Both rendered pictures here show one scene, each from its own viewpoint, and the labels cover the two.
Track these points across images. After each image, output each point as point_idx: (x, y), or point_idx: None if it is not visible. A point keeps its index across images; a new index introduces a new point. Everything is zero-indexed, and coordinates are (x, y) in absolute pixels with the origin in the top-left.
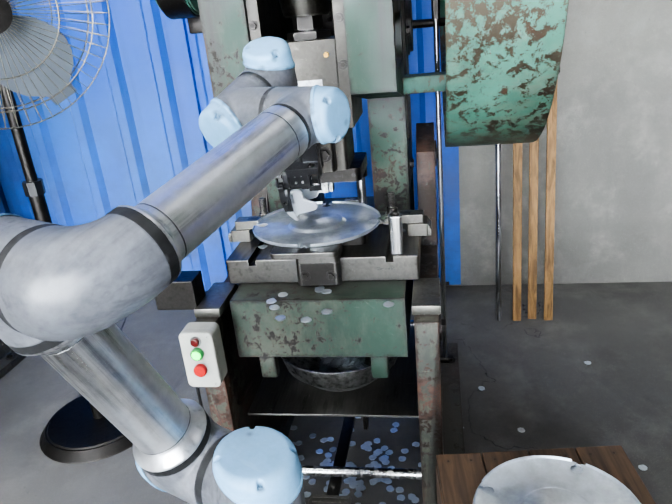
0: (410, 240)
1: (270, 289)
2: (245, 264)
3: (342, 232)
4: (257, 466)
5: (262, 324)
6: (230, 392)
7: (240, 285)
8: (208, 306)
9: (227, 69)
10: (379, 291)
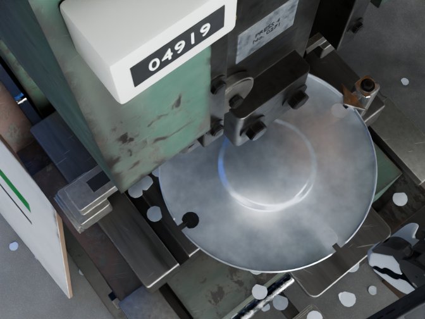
0: (336, 68)
1: (224, 266)
2: (175, 269)
3: (338, 171)
4: None
5: (239, 307)
6: None
7: (171, 286)
8: None
9: (153, 135)
10: None
